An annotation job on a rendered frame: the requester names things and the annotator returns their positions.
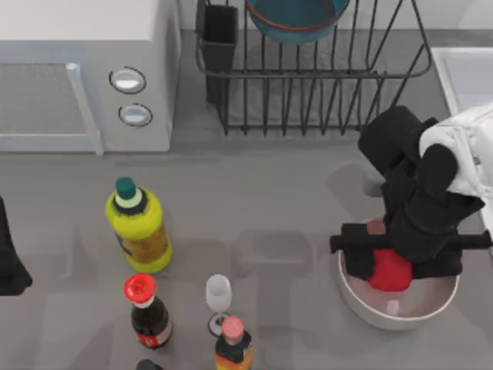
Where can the red round fruit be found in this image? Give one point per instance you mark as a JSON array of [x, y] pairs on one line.
[[389, 273]]

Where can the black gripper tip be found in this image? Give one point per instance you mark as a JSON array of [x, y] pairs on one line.
[[9, 258]]

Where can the black utensil holder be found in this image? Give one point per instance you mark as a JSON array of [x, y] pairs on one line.
[[219, 34]]

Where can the black bottle cap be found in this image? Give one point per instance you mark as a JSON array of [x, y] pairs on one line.
[[146, 365]]

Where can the clear wine glass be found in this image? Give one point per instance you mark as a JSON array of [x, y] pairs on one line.
[[218, 294]]

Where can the glass microwave door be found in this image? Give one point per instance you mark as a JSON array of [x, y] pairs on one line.
[[34, 100]]

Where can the orange bottle with pink cap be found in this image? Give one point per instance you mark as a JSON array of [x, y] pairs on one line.
[[233, 347]]

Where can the white bowl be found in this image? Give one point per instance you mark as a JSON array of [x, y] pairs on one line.
[[400, 308]]

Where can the pale microwave oven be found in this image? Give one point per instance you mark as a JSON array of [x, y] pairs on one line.
[[161, 50]]

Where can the blue bowl with orange rim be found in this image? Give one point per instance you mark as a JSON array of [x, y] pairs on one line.
[[296, 29]]

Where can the white sink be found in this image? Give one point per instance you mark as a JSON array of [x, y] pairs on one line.
[[468, 77]]

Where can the round silver microwave knob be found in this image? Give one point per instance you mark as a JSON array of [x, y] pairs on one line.
[[135, 115], [127, 80]]

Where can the yellow-green bottle with green cap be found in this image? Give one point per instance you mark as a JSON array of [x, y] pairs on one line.
[[142, 231]]

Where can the dark bottle with red cap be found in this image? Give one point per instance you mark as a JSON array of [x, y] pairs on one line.
[[148, 320]]

